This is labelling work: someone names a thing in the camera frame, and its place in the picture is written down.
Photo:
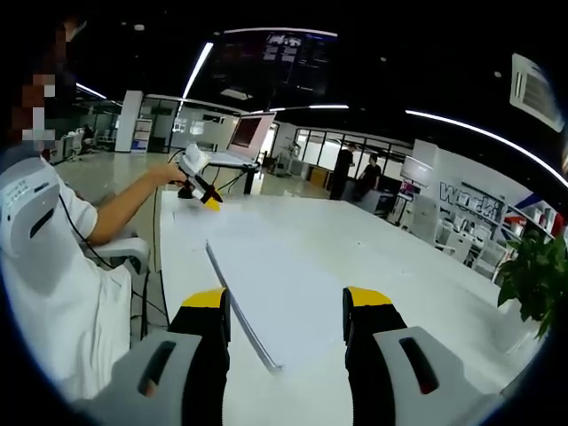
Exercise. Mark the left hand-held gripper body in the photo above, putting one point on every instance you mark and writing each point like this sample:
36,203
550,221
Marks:
195,160

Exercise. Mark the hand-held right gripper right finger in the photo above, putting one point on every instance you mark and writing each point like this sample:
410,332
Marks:
373,355

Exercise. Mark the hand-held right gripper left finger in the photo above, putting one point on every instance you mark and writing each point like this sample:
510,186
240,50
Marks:
199,355

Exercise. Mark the white document stack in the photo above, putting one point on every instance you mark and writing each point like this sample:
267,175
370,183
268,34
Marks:
284,293

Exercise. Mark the person's left hand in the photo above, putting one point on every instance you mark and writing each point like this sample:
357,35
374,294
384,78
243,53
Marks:
171,174

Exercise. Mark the blue white banner stand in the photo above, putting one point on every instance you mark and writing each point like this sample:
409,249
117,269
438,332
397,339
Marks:
141,135

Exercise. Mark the large open laptop pink screen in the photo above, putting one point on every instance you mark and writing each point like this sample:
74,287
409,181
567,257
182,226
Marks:
248,131

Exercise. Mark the white office chair armrest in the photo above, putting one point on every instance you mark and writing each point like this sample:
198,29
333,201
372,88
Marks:
128,248

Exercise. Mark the ceiling light strip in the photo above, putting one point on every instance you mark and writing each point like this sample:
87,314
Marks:
421,115
198,68
328,106

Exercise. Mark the dark hanging ceiling screen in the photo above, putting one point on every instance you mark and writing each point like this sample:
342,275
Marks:
275,62

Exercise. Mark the white mesh office chair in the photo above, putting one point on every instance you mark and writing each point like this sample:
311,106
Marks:
488,259
457,242

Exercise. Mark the person in white shirt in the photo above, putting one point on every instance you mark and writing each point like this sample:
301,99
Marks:
62,319

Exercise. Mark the small red screen on stand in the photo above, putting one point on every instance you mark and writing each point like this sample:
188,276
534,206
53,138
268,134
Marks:
404,188

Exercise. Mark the white grey chest device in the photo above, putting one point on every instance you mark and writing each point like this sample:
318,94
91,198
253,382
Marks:
24,208

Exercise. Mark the green potted plant white pot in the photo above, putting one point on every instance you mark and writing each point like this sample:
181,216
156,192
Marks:
537,275

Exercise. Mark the monitor on white cabinet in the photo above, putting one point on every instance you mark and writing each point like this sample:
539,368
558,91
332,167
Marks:
415,168

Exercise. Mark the storage shelf with boxes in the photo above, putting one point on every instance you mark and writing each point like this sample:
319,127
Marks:
532,217

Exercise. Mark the white ceiling air conditioner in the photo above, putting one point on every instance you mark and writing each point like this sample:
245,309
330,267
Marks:
534,91

